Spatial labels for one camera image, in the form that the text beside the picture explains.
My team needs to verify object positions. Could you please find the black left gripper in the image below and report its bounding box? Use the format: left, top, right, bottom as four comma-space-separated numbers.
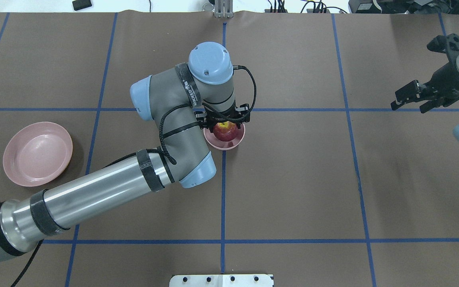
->
194, 103, 251, 129

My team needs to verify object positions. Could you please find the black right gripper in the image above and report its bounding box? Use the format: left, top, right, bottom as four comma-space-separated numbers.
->
390, 34, 459, 114

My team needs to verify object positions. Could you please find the red apple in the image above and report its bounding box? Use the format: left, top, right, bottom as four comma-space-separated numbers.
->
212, 121, 239, 142

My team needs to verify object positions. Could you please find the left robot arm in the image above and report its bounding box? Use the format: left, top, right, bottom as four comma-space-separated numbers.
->
0, 41, 254, 261

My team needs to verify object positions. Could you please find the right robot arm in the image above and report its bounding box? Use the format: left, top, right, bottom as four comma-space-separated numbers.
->
390, 34, 459, 142

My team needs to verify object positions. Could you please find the pink bowl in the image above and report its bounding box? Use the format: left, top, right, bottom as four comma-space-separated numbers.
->
202, 123, 246, 151

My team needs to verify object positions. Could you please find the pink plate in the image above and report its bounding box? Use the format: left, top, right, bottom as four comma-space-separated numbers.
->
2, 122, 73, 187

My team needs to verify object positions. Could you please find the small black device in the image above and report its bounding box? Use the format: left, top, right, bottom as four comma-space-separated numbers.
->
72, 0, 92, 11

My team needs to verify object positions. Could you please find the aluminium frame post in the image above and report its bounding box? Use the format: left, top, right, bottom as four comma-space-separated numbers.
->
209, 0, 234, 19

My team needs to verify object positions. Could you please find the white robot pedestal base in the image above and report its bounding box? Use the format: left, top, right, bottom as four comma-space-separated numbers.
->
169, 274, 275, 287

